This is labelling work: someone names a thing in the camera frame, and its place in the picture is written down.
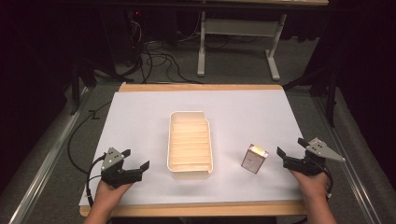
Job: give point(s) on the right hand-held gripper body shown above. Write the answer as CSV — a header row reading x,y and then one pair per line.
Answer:
x,y
303,164

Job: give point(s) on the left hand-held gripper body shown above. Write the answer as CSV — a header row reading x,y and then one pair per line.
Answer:
x,y
120,175

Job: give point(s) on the person's left hand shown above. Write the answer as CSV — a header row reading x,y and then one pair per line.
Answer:
x,y
109,194

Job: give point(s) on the person's right hand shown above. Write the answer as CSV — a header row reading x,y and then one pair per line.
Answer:
x,y
311,185

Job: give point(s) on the small silver box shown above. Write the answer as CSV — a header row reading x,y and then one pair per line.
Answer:
x,y
254,159

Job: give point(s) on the white paper sheet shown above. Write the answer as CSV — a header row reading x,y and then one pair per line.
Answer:
x,y
149,124

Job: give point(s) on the cream plastic ribbed tray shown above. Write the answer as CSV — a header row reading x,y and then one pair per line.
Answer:
x,y
190,144

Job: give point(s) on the black metal stand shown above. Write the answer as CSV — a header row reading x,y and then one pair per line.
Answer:
x,y
328,90
77,81

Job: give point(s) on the dark computer tower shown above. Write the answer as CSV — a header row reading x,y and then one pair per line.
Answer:
x,y
134,34

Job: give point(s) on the aluminium floor rail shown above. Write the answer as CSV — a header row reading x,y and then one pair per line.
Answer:
x,y
46,158
345,149

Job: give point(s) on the white metal desk frame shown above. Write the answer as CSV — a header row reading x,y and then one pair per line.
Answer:
x,y
239,28

